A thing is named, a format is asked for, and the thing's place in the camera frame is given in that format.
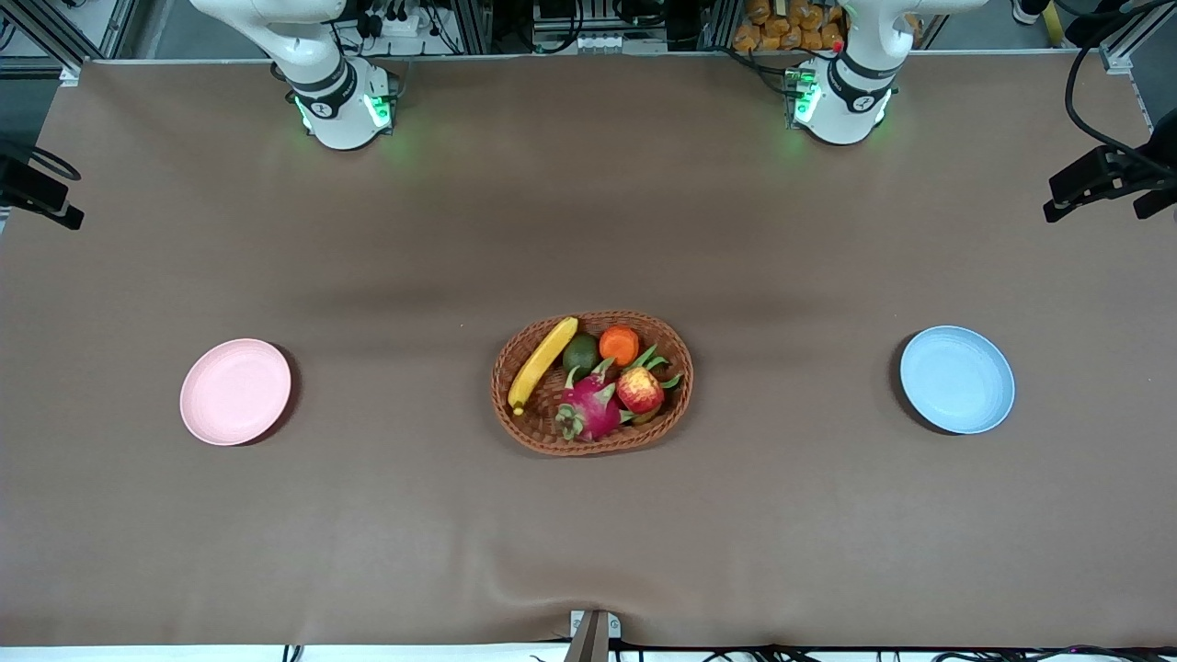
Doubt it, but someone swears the red yellow apple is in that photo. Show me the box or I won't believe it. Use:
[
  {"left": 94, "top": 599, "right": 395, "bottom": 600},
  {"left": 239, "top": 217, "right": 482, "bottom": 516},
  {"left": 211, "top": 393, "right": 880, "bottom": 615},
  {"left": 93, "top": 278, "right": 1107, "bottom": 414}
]
[{"left": 616, "top": 366, "right": 665, "bottom": 415}]

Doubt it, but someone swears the yellow banana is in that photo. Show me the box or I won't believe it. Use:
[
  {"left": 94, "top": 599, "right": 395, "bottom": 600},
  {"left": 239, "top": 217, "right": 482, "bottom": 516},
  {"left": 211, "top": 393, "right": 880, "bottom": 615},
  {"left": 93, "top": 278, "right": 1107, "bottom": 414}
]
[{"left": 508, "top": 316, "right": 580, "bottom": 417}]

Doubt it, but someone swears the light blue plate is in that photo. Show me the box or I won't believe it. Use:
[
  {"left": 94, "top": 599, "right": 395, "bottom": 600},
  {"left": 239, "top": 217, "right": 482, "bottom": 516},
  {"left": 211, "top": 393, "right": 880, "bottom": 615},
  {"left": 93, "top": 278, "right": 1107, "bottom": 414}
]
[{"left": 899, "top": 325, "right": 1016, "bottom": 435}]

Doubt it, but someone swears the pink plate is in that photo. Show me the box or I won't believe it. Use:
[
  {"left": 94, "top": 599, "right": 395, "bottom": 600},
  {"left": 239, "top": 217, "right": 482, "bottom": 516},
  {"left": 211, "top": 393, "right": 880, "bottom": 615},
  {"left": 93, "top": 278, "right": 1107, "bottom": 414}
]
[{"left": 179, "top": 338, "right": 292, "bottom": 447}]

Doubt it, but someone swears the orange snack bags pile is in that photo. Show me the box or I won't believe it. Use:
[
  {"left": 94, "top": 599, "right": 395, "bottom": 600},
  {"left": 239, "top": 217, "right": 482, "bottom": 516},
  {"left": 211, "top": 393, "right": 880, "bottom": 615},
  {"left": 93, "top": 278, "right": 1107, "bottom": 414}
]
[{"left": 733, "top": 0, "right": 847, "bottom": 52}]

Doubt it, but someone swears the white power strip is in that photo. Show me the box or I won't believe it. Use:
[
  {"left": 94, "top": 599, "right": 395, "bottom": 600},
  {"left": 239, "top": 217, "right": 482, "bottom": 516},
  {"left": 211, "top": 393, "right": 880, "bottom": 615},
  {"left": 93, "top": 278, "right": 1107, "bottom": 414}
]
[{"left": 360, "top": 7, "right": 435, "bottom": 40}]

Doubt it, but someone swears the white terminal block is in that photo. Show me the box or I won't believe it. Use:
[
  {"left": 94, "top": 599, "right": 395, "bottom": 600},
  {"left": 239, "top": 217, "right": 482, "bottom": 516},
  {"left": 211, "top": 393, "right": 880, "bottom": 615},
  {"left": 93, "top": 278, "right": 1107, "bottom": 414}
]
[{"left": 574, "top": 31, "right": 668, "bottom": 54}]

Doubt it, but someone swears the orange fruit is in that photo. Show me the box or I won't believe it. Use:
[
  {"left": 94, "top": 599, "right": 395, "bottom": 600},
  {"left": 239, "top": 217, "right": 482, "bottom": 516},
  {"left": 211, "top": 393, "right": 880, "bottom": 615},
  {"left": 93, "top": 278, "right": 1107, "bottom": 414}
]
[{"left": 599, "top": 325, "right": 641, "bottom": 367}]

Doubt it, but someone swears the green avocado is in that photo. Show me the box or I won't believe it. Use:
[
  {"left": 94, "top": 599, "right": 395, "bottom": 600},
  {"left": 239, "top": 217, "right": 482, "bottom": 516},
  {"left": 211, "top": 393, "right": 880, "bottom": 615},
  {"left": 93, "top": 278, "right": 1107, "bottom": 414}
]
[{"left": 563, "top": 333, "right": 601, "bottom": 376}]

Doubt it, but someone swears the brown woven wicker basket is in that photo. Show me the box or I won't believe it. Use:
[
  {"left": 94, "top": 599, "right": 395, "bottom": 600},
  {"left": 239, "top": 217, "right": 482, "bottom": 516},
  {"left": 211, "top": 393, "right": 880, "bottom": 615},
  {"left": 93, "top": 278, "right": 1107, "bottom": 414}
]
[{"left": 490, "top": 310, "right": 694, "bottom": 457}]

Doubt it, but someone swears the pink green dragon fruit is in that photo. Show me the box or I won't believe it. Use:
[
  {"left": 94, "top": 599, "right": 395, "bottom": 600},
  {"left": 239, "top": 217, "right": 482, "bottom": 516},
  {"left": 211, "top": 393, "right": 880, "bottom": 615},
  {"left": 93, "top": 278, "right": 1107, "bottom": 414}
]
[{"left": 554, "top": 345, "right": 684, "bottom": 443}]

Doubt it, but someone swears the brown table cloth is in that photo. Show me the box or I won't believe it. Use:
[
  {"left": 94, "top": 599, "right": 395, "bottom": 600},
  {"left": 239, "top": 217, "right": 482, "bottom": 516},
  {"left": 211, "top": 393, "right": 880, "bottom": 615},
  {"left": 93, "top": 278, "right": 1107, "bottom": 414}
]
[{"left": 0, "top": 53, "right": 1177, "bottom": 650}]

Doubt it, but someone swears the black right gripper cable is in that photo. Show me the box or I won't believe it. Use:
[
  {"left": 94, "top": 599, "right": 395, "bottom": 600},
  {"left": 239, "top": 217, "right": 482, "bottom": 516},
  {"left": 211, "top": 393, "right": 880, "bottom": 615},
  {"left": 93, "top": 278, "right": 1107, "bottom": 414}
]
[{"left": 26, "top": 144, "right": 83, "bottom": 182}]

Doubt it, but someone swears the aluminium frame profile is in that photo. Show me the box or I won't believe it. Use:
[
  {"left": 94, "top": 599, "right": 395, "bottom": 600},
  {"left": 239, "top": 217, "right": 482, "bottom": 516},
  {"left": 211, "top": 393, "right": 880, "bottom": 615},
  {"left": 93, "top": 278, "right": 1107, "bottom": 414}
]
[
  {"left": 1099, "top": 32, "right": 1152, "bottom": 76},
  {"left": 0, "top": 0, "right": 141, "bottom": 74}
]

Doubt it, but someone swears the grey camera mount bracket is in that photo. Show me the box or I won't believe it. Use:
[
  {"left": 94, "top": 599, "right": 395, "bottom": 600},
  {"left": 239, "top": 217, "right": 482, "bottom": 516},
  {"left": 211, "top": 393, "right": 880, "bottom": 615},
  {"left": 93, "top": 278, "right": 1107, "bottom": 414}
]
[{"left": 563, "top": 609, "right": 623, "bottom": 662}]

